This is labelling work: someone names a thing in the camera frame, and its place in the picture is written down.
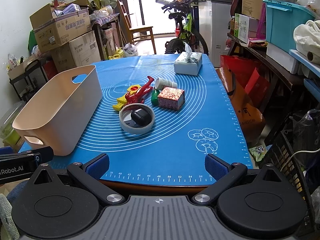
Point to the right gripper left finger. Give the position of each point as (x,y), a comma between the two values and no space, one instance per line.
(87,175)

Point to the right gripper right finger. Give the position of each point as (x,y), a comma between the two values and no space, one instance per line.
(225,174)

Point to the tape roll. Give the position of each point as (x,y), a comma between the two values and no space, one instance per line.
(137,130)

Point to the beige plastic storage bin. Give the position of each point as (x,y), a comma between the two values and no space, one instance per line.
(57,115)

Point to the black earbud case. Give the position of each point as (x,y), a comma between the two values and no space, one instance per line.
(141,117)

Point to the yellow plastic toy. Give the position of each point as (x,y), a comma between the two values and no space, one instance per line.
(122,101)

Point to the red lobster toy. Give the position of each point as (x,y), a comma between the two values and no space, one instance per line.
(138,97)

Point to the red patterned gift box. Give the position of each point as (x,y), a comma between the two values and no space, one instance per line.
(171,98)

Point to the green small bottle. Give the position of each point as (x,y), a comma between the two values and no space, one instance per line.
(154,97)

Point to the white pill bottle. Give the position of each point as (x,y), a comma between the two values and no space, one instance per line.
(161,83)

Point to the green clear lidded container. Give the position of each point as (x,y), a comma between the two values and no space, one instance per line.
(8,133)

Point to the black metal shelf rack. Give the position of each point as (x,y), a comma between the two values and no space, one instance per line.
(35,74)

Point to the red paper bag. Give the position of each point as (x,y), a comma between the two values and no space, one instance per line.
(246,87)

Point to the blue silicone baking mat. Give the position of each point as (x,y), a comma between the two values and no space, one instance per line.
(172,153)

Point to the white tissue box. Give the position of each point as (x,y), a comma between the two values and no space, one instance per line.
(189,62)

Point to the lower cardboard box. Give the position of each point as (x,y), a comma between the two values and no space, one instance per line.
(80,51)

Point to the yellow oil jug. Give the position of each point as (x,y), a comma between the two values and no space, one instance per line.
(117,55)

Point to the upper open cardboard box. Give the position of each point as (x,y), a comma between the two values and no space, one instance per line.
(55,26)

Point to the green white box on shelf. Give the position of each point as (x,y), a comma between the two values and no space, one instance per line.
(245,27)

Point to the green black bicycle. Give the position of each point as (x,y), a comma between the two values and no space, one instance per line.
(185,27)

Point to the white freezer cabinet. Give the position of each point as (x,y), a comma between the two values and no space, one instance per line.
(214,17)

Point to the teal plastic storage bin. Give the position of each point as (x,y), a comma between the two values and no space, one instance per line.
(281,20)

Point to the wooden chair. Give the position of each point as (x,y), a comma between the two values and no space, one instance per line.
(136,33)

